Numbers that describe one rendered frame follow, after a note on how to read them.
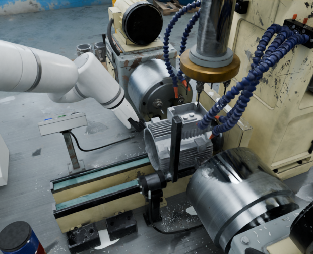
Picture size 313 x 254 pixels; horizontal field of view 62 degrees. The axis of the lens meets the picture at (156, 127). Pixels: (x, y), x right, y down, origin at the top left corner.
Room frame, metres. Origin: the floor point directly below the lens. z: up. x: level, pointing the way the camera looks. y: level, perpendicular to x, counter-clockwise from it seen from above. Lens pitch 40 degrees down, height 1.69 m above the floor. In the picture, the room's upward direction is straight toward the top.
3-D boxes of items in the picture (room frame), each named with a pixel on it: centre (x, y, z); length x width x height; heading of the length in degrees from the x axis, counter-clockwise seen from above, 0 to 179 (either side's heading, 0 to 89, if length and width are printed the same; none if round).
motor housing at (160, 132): (0.70, -0.08, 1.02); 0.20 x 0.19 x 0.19; 110
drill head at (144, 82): (1.05, 0.01, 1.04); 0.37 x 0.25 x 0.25; 22
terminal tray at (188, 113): (0.72, -0.11, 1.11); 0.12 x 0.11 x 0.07; 110
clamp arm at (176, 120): (0.55, -0.05, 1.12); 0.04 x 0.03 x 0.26; 112
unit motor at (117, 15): (1.30, 0.14, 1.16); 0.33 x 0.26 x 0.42; 22
